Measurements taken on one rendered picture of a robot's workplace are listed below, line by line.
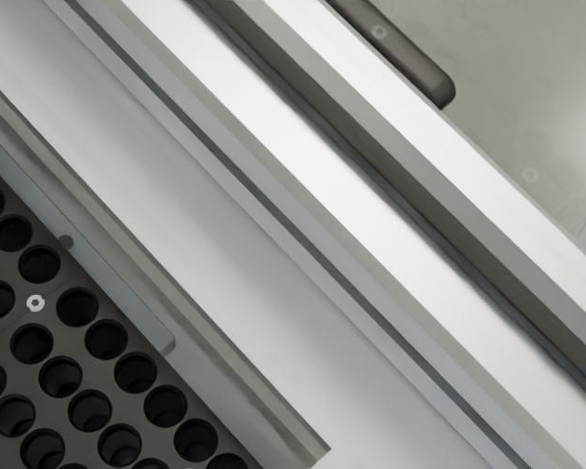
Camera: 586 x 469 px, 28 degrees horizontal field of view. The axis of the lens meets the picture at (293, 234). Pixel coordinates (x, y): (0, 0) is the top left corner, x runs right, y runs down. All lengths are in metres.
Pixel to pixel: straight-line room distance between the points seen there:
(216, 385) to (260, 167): 0.15
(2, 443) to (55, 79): 0.11
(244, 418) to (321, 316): 0.11
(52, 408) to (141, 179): 0.08
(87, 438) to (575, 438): 0.15
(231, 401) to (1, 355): 0.10
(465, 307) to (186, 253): 0.09
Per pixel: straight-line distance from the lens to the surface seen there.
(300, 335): 0.32
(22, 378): 0.37
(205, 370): 0.43
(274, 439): 0.43
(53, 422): 0.36
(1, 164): 0.45
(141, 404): 0.36
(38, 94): 0.35
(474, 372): 0.28
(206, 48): 0.31
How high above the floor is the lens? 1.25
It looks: 68 degrees down
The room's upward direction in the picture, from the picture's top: 8 degrees clockwise
